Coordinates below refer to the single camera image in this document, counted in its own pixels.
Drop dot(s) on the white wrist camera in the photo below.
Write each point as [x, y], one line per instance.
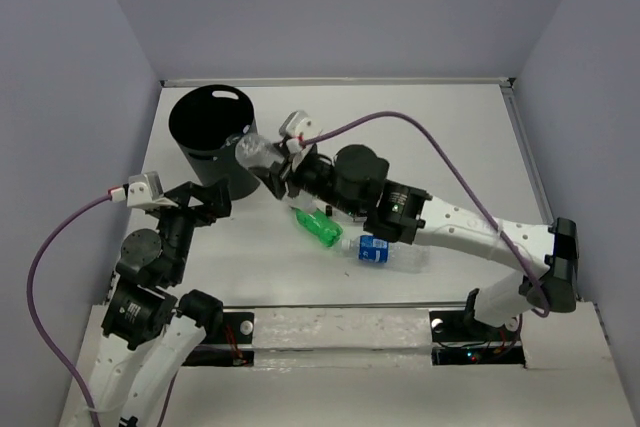
[142, 191]
[298, 125]

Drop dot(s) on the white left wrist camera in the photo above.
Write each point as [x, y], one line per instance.
[142, 191]

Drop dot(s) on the black plastic bin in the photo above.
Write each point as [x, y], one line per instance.
[207, 123]

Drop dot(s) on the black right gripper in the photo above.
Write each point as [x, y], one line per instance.
[274, 177]

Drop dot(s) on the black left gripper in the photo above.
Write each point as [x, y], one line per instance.
[217, 200]

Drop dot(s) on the clear bottle blue label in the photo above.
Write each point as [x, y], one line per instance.
[379, 253]

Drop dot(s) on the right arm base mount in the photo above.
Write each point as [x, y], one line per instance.
[459, 342]

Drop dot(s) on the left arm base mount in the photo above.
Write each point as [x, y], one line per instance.
[231, 346]

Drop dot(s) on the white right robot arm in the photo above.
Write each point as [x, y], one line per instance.
[543, 258]

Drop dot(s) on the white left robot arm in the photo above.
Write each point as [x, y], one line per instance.
[147, 333]

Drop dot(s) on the clear crushed label-less bottle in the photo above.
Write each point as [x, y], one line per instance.
[255, 151]

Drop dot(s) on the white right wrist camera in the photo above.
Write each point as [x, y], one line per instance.
[298, 125]

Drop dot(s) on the green plastic bottle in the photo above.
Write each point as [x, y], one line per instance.
[320, 226]

